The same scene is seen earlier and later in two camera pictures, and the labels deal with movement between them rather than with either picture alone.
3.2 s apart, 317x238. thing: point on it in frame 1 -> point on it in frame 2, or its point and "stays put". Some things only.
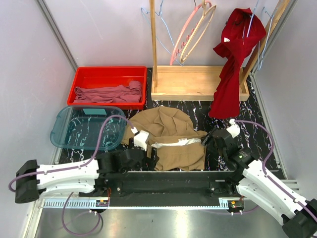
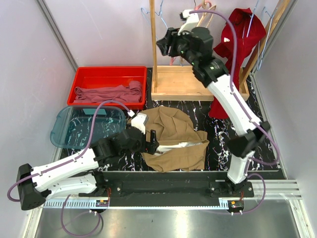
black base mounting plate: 166,188 stays put
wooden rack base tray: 190,83 stays put
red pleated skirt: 241,29 stays put
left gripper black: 148,162 -> 149,147
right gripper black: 209,136 -> 170,38
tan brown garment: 170,133 stays put
